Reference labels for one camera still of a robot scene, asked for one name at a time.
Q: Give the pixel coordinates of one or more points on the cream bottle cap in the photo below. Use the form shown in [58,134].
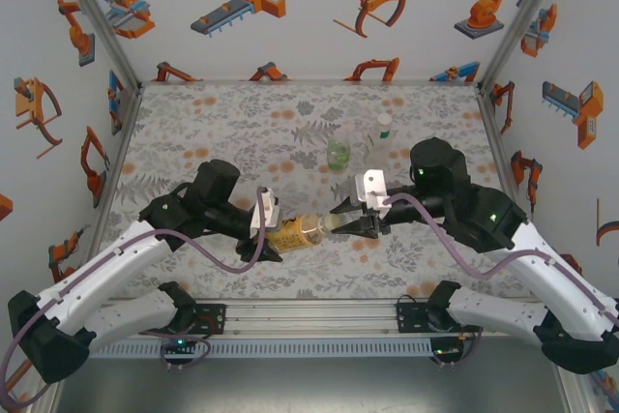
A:
[337,223]

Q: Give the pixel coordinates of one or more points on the yellow tea bottle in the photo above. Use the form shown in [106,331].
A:
[295,236]

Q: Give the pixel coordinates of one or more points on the short clear green bottle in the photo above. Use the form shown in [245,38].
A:
[338,154]

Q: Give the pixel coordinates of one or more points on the tall clear bottle green label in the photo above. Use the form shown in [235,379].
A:
[382,144]

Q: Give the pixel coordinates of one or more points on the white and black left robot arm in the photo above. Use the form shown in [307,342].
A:
[97,277]

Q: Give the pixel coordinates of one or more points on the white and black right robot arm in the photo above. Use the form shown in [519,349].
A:
[541,287]

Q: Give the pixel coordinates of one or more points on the grey floral table mat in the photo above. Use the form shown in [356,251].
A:
[217,108]

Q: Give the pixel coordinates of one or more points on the small circuit board green light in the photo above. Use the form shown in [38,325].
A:
[179,343]
[447,349]

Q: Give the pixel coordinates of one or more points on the aluminium side rail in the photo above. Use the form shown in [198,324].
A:
[501,156]
[121,152]

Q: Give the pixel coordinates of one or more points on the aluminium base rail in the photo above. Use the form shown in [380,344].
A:
[309,318]

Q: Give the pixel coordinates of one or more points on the aluminium back rail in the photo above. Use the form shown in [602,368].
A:
[309,80]

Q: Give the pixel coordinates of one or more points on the aluminium corner post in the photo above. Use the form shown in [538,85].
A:
[97,21]
[527,16]

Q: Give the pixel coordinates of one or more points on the aluminium front post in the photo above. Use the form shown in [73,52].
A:
[575,396]
[50,397]

